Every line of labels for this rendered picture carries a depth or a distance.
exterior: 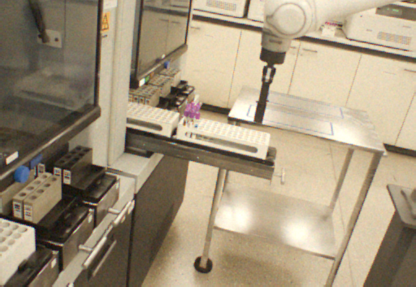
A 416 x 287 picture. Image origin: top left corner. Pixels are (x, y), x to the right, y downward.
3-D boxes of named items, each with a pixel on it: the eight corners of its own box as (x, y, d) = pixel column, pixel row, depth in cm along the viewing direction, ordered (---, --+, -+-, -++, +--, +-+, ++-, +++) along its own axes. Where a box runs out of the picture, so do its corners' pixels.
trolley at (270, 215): (192, 271, 189) (220, 114, 155) (211, 217, 231) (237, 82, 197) (332, 310, 180) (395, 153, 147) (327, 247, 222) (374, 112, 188)
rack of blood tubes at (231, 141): (175, 141, 131) (177, 124, 128) (183, 130, 140) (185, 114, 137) (264, 163, 127) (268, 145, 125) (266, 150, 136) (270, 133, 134)
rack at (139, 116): (86, 120, 135) (86, 103, 132) (99, 110, 144) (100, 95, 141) (169, 141, 131) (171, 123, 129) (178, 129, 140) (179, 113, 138)
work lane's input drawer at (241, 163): (73, 138, 136) (73, 115, 133) (92, 123, 149) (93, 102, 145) (283, 189, 127) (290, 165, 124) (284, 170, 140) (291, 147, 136)
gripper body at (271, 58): (262, 43, 122) (257, 72, 126) (260, 49, 115) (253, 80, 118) (287, 48, 121) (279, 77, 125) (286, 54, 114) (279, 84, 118)
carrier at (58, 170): (78, 164, 106) (78, 144, 104) (84, 166, 106) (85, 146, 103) (53, 185, 96) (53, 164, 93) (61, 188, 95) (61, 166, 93)
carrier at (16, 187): (28, 189, 93) (27, 167, 90) (36, 191, 93) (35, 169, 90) (-7, 216, 82) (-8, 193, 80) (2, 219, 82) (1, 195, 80)
